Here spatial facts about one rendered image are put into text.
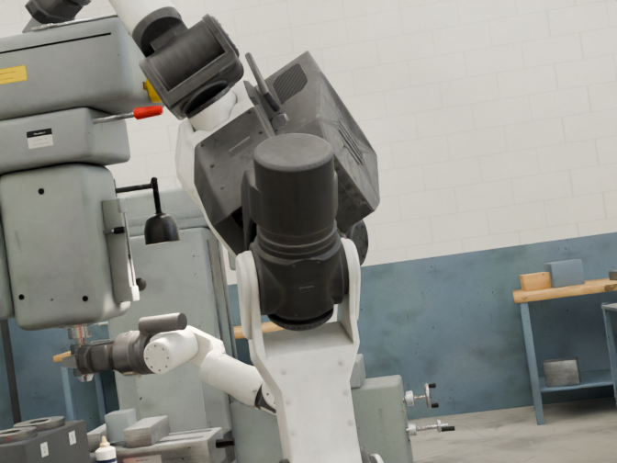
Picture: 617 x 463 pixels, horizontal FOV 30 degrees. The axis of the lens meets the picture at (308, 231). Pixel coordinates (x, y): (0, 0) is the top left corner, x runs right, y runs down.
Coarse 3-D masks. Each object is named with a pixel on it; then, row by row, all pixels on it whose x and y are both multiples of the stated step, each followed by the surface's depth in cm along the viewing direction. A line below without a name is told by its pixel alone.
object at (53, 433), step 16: (0, 432) 196; (16, 432) 193; (32, 432) 193; (48, 432) 198; (64, 432) 200; (80, 432) 206; (0, 448) 188; (16, 448) 188; (32, 448) 189; (48, 448) 194; (64, 448) 200; (80, 448) 205
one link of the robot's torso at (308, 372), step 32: (352, 256) 170; (256, 288) 167; (352, 288) 171; (256, 320) 170; (352, 320) 173; (256, 352) 171; (288, 352) 172; (320, 352) 172; (352, 352) 173; (288, 384) 171; (320, 384) 171; (288, 416) 170; (320, 416) 171; (352, 416) 172; (288, 448) 171; (320, 448) 170; (352, 448) 171
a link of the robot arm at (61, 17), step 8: (32, 0) 229; (40, 0) 231; (48, 0) 230; (56, 0) 229; (64, 0) 230; (72, 0) 231; (80, 0) 230; (88, 0) 231; (32, 8) 229; (40, 8) 229; (48, 8) 230; (56, 8) 230; (64, 8) 232; (72, 8) 234; (80, 8) 236; (32, 16) 230; (40, 16) 230; (48, 16) 230; (56, 16) 232; (64, 16) 234; (72, 16) 236
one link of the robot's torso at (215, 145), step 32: (256, 64) 200; (288, 64) 201; (224, 96) 192; (256, 96) 195; (288, 96) 192; (320, 96) 187; (192, 128) 195; (224, 128) 191; (256, 128) 187; (288, 128) 185; (320, 128) 181; (352, 128) 196; (192, 160) 192; (224, 160) 186; (352, 160) 188; (192, 192) 192; (224, 192) 181; (352, 192) 184; (224, 224) 182; (352, 224) 187
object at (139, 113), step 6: (138, 108) 222; (144, 108) 222; (150, 108) 221; (156, 108) 221; (162, 108) 222; (120, 114) 223; (126, 114) 222; (132, 114) 222; (138, 114) 222; (144, 114) 221; (150, 114) 221; (156, 114) 221; (162, 114) 222; (96, 120) 223; (102, 120) 223; (108, 120) 223
